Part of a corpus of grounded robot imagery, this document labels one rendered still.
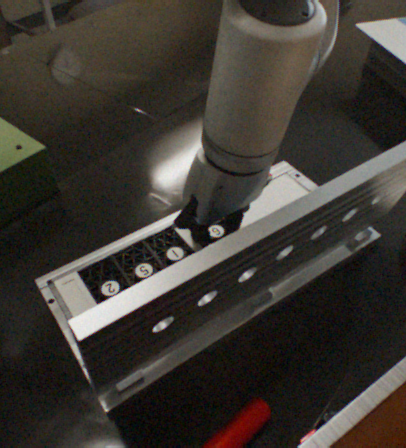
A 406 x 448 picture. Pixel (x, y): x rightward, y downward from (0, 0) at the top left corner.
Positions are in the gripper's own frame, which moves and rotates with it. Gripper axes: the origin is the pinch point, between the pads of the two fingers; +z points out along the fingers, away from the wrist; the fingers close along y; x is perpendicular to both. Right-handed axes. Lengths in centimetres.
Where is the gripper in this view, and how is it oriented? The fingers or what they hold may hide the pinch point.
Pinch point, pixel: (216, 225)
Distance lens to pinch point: 60.4
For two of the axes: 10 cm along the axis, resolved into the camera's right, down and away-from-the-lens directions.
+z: -1.2, 5.4, 8.3
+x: 5.6, 7.3, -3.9
